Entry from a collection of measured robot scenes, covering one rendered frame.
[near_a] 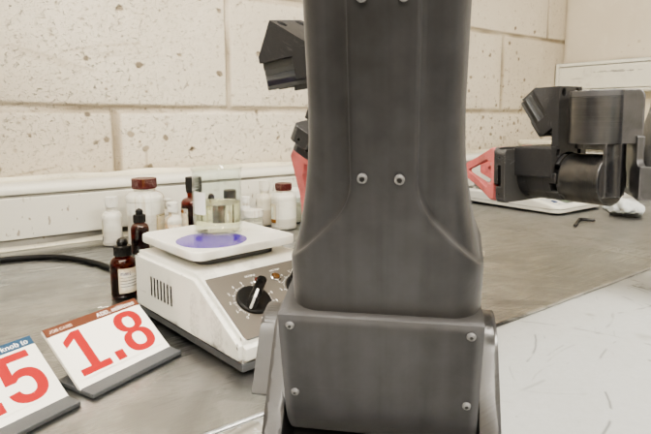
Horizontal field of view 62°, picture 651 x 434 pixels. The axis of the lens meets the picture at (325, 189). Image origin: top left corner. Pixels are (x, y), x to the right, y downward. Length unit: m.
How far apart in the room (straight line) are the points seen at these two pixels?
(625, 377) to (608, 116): 0.27
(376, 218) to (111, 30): 0.91
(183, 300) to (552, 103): 0.46
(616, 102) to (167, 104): 0.75
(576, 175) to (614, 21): 1.31
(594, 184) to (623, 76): 1.22
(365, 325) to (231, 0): 1.00
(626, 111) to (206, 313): 0.48
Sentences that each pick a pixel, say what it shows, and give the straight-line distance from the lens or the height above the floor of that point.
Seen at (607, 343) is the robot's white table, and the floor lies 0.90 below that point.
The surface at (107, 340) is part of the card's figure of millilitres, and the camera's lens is 0.50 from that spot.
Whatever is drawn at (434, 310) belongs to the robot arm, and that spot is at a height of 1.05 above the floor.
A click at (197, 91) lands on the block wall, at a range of 1.09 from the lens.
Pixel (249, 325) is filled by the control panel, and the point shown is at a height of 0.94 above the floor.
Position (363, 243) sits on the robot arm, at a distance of 0.17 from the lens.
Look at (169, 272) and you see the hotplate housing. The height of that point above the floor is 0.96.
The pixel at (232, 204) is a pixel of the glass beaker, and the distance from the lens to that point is 0.55.
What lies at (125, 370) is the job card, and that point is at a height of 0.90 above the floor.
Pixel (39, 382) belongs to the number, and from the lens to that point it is 0.47.
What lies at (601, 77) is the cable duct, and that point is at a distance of 1.88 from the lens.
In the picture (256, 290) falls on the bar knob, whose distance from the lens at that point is 0.47.
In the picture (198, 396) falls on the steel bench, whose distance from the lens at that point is 0.45.
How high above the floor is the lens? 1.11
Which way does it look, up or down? 8 degrees down
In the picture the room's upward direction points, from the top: straight up
